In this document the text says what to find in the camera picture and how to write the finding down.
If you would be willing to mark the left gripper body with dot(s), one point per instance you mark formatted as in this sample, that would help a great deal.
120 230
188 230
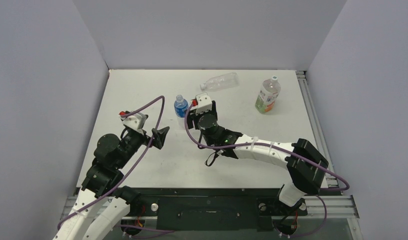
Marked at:
133 142

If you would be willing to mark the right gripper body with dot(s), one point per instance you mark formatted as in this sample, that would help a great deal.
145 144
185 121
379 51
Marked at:
192 119

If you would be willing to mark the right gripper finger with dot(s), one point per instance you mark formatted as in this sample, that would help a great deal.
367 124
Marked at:
213 110
190 120

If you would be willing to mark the blue label bottle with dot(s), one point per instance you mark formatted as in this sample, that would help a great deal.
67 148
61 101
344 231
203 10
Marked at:
180 107

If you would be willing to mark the clear bottle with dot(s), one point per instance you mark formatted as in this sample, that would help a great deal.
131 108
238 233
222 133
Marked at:
221 82

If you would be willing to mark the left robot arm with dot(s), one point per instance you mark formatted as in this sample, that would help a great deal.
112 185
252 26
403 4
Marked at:
102 201

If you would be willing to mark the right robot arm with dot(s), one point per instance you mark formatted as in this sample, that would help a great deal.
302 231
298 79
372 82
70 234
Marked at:
303 162

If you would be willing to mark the green orange label bottle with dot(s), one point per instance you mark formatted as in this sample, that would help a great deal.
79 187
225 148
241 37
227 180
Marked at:
268 94

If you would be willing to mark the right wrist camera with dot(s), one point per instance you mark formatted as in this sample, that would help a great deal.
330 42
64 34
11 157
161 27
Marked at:
201 104

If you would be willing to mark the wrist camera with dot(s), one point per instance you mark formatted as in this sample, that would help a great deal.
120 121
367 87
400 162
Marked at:
201 104
134 122

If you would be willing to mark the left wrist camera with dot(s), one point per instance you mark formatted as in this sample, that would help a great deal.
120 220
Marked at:
134 122

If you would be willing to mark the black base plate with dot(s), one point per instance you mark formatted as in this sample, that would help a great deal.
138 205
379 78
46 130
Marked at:
212 209

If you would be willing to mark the aluminium rail frame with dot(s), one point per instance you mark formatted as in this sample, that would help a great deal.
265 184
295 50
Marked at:
180 163

